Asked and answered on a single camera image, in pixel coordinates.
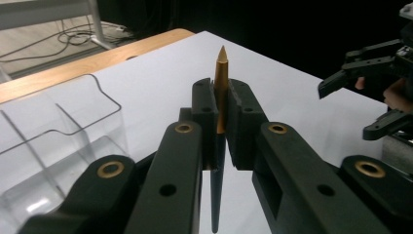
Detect dark green gold pen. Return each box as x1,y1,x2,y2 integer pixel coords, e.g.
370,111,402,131
209,45,230,234

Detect white table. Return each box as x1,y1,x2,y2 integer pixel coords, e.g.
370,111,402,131
0,0,94,31

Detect white metal table leg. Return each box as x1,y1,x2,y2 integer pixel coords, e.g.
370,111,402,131
87,0,115,51

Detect clear acrylic organizer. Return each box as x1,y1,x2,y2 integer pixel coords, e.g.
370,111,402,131
0,73,130,234

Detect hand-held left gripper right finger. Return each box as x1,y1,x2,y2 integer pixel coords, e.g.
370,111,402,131
226,78,270,172

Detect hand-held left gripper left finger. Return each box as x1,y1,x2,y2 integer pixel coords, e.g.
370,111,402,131
178,77,219,172

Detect black floor cables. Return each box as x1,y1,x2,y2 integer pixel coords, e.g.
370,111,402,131
0,19,132,63

